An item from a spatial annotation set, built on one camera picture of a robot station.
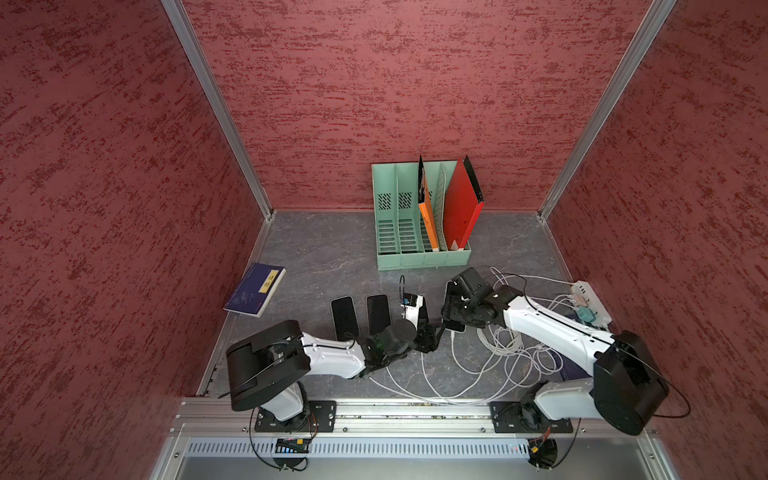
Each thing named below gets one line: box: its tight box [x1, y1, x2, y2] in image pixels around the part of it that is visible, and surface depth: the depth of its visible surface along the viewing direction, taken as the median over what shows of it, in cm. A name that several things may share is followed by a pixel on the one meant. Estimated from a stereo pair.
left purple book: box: [223, 263, 286, 318], surface depth 98 cm
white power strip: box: [575, 280, 612, 326], surface depth 95 cm
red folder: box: [444, 157, 484, 251], surface depth 99 cm
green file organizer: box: [371, 162, 471, 271], surface depth 106 cm
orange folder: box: [418, 155, 439, 252], surface depth 91 cm
